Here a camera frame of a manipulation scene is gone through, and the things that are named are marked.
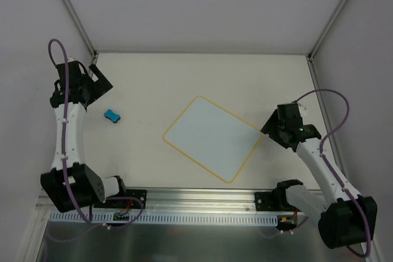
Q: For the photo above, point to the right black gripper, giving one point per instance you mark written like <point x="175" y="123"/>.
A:
<point x="273" y="125"/>

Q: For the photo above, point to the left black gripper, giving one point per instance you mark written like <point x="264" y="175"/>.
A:
<point x="100" y="81"/>

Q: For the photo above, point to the blue whiteboard eraser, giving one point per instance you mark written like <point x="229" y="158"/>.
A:
<point x="112" y="116"/>

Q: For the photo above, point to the yellow framed whiteboard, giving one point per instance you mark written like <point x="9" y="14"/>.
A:
<point x="213" y="138"/>

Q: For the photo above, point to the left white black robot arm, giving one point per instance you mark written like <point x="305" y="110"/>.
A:
<point x="70" y="182"/>

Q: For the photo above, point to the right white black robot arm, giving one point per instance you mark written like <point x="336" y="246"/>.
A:
<point x="343" y="216"/>

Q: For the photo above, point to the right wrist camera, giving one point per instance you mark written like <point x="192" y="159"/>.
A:
<point x="291" y="126"/>

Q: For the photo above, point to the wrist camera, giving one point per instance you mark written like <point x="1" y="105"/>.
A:
<point x="291" y="126"/>
<point x="76" y="73"/>

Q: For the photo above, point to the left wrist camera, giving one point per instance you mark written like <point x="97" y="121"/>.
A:
<point x="76" y="73"/>

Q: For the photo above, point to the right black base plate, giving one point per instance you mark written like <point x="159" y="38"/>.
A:
<point x="276" y="201"/>

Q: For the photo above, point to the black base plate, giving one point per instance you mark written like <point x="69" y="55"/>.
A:
<point x="276" y="201"/>
<point x="128" y="200"/>

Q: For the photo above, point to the left aluminium frame post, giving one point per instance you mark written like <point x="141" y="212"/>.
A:
<point x="73" y="16"/>

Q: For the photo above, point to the aluminium frame post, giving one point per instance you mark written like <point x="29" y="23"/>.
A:
<point x="73" y="16"/>
<point x="333" y="18"/>

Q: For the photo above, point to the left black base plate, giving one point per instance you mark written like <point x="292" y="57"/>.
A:
<point x="128" y="200"/>

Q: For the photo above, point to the aluminium mounting rail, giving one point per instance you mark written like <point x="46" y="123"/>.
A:
<point x="196" y="200"/>

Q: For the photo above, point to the white slotted cable duct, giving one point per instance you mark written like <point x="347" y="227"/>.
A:
<point x="171" y="218"/>

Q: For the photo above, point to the right aluminium frame post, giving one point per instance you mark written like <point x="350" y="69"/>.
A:
<point x="333" y="18"/>

